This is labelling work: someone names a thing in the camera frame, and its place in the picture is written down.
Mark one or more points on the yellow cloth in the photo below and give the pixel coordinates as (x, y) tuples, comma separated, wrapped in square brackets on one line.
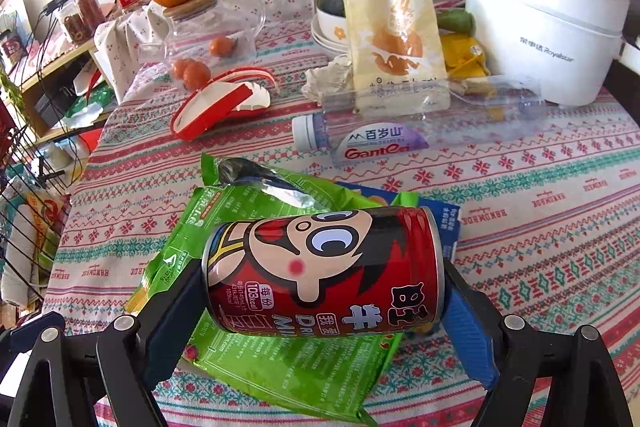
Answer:
[(465, 57)]

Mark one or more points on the wooden shelf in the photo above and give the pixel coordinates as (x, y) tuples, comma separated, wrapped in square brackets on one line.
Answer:
[(50, 72)]

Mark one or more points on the white electric cooking pot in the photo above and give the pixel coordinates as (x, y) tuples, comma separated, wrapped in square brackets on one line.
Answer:
[(545, 22)]

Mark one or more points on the small orange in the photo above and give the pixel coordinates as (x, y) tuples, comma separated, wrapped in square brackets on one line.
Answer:
[(221, 46), (196, 76), (181, 69)]

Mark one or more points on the glass jar with wooden lid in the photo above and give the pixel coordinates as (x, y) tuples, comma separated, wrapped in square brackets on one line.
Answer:
[(235, 19)]

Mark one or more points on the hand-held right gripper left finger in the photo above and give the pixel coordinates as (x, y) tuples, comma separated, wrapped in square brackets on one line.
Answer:
[(170, 322)]

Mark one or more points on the stack of colourful packets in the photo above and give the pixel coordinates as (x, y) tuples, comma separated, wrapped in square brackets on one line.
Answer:
[(25, 247)]

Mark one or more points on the green snack bag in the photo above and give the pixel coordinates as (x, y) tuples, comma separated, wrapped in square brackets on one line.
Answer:
[(300, 367)]

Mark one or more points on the cream snack pouch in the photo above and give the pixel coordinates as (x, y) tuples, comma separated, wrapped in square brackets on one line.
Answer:
[(395, 37)]

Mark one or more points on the red cartoon drink can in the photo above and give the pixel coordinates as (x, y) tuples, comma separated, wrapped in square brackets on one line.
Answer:
[(320, 272)]

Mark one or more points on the clear plastic water bottle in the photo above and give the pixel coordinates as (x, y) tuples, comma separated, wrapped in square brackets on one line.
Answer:
[(400, 137)]

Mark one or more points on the crumpled white tissue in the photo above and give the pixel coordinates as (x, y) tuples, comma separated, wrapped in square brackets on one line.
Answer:
[(327, 79)]

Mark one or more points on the stack of white bowls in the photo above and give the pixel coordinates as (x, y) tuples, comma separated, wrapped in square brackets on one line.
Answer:
[(327, 34)]

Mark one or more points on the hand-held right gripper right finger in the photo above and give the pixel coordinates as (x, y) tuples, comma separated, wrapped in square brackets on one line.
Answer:
[(470, 332)]

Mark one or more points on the green plastic bag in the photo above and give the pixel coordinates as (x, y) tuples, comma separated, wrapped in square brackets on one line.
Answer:
[(92, 99)]

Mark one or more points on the jar of dried red fruit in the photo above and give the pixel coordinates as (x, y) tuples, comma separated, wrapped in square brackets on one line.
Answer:
[(82, 17)]

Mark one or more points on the green plush item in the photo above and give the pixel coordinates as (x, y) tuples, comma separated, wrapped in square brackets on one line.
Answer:
[(457, 21)]

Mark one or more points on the patterned tablecloth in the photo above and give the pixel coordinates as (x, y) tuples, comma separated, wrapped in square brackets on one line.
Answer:
[(525, 217)]

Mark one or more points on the blue snack packet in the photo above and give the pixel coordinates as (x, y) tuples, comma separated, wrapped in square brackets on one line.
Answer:
[(447, 222)]

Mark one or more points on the red box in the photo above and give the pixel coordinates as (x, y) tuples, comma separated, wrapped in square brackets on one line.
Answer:
[(91, 139)]

